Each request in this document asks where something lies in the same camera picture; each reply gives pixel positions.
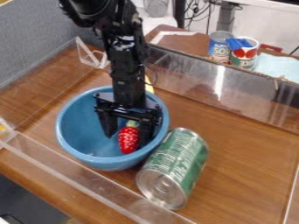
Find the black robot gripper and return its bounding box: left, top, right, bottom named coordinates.
left=90, top=0, right=161, bottom=137

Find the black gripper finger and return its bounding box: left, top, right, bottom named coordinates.
left=138, top=120, right=153, bottom=147

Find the red toy strawberry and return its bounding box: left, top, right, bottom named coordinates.
left=117, top=120, right=138, bottom=154

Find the blue plastic bowl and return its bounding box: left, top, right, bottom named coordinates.
left=54, top=86, right=169, bottom=171

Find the green labelled tin can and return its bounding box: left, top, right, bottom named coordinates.
left=134, top=128, right=209, bottom=210

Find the clear acrylic front barrier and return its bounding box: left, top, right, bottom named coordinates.
left=0, top=117, right=194, bottom=224

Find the clear acrylic barrier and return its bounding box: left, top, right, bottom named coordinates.
left=74, top=17, right=299, bottom=135
left=0, top=117, right=194, bottom=224

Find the clear acrylic back barrier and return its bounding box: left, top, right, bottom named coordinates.
left=74, top=17, right=299, bottom=135

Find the blue soup can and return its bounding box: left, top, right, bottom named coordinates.
left=208, top=31, right=233, bottom=62

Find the red and white tomato can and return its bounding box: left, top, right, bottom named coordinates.
left=229, top=37, right=258, bottom=69

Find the blue plastic piece on can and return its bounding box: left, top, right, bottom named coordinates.
left=225, top=38, right=252, bottom=51

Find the light blue cloth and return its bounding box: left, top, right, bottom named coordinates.
left=254, top=52, right=299, bottom=84

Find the grey metal pole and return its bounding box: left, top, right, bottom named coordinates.
left=216, top=1, right=234, bottom=32

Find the clear acrylic triangle bracket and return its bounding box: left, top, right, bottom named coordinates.
left=74, top=37, right=109, bottom=69

